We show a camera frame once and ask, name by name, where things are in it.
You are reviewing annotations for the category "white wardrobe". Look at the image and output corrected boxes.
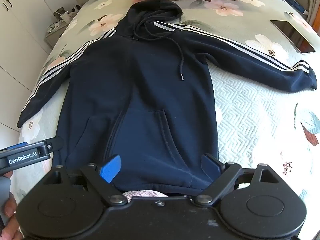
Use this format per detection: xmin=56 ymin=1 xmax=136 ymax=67
xmin=0 ymin=0 xmax=84 ymax=140

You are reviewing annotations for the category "grey nightstand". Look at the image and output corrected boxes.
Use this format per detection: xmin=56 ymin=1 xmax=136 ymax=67
xmin=44 ymin=5 xmax=77 ymax=53

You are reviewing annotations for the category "black smartphone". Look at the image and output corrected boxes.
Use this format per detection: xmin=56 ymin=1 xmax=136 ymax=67
xmin=270 ymin=19 xmax=316 ymax=55

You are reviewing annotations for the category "beige curtain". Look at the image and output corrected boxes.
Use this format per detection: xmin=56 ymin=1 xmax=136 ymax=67
xmin=307 ymin=0 xmax=320 ymax=32

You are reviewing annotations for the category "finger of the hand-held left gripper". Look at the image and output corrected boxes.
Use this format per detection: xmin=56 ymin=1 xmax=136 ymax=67
xmin=46 ymin=137 xmax=64 ymax=153

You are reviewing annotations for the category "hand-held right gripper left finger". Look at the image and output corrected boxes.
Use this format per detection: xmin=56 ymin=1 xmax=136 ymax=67
xmin=45 ymin=154 xmax=128 ymax=207

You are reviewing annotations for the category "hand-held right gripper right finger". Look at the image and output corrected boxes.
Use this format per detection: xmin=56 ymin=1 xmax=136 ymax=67
xmin=191 ymin=153 xmax=280 ymax=207

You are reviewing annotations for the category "person's left hand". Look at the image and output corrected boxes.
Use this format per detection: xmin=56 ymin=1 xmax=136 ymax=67
xmin=0 ymin=192 xmax=23 ymax=240

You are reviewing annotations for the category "pink fleece cloth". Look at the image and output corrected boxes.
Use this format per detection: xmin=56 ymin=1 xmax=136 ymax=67
xmin=122 ymin=190 xmax=168 ymax=203

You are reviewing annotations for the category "navy striped hoodie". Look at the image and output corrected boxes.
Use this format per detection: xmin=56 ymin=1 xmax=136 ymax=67
xmin=17 ymin=1 xmax=317 ymax=197

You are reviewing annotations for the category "floral bedspread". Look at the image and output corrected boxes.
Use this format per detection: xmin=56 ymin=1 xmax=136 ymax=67
xmin=10 ymin=0 xmax=320 ymax=205

